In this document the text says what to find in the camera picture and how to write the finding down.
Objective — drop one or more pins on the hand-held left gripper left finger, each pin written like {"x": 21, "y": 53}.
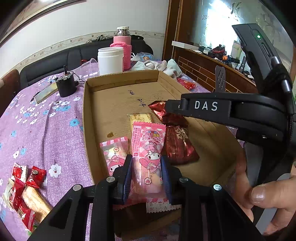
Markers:
{"x": 128, "y": 183}

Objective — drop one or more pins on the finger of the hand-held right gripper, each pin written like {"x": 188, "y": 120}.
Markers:
{"x": 174, "y": 106}

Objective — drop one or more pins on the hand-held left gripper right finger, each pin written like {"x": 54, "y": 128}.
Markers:
{"x": 166, "y": 183}

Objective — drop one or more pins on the dark red foil snack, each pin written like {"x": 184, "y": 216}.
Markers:
{"x": 157, "y": 109}

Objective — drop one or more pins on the large pink snack packet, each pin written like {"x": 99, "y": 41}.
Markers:
{"x": 148, "y": 148}

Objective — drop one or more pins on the shallow cardboard box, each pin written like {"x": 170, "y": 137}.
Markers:
{"x": 111, "y": 104}

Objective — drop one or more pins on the yellow cake packet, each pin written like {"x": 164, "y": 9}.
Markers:
{"x": 34, "y": 201}
{"x": 141, "y": 118}

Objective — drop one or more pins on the red snack packet dark emblem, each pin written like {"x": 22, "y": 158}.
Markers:
{"x": 25, "y": 215}

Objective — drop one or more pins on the person's right hand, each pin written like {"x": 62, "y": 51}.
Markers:
{"x": 277, "y": 192}

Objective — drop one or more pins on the red plastic bag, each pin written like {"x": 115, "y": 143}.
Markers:
{"x": 187, "y": 84}

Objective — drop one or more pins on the small pink snack packet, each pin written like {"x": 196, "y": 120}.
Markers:
{"x": 113, "y": 153}

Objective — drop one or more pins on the white cloth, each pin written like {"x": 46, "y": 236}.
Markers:
{"x": 171, "y": 68}

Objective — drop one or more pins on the brown-red snack packet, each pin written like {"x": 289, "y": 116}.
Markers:
{"x": 178, "y": 146}

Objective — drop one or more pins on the wooden cabinet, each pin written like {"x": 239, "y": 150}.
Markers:
{"x": 196, "y": 69}

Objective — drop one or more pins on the blue cartoon plastic bag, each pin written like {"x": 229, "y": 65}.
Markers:
{"x": 144, "y": 57}

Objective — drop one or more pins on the white box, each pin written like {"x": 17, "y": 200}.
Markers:
{"x": 182, "y": 44}

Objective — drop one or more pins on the red and black tool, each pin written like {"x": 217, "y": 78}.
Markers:
{"x": 218, "y": 49}

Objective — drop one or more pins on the white plastic jar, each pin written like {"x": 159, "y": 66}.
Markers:
{"x": 110, "y": 61}

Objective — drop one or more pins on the pink sleeved thermos bottle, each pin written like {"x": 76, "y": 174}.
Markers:
{"x": 122, "y": 41}

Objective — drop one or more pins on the small glossy red snack packet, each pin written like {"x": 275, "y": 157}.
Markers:
{"x": 35, "y": 176}

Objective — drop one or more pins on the purple floral tablecloth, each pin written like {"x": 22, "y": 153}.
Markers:
{"x": 46, "y": 139}

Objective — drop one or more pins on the clear plastic cup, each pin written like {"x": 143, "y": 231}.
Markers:
{"x": 90, "y": 67}

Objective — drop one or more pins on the etched glass window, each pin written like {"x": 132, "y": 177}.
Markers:
{"x": 219, "y": 23}

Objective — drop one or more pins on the grey cloth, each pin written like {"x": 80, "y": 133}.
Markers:
{"x": 99, "y": 38}

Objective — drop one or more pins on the white and red snack packet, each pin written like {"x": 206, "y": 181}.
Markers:
{"x": 18, "y": 172}

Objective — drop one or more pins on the black cylindrical device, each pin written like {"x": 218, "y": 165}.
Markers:
{"x": 66, "y": 88}

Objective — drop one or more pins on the clear green-edged snack packet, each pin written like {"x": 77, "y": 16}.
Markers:
{"x": 7, "y": 192}

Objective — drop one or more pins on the notebook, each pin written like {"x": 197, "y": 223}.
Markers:
{"x": 46, "y": 92}

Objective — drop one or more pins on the black pen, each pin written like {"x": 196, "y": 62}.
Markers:
{"x": 34, "y": 96}

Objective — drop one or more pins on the black leather sofa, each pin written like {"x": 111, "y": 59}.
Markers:
{"x": 46, "y": 67}

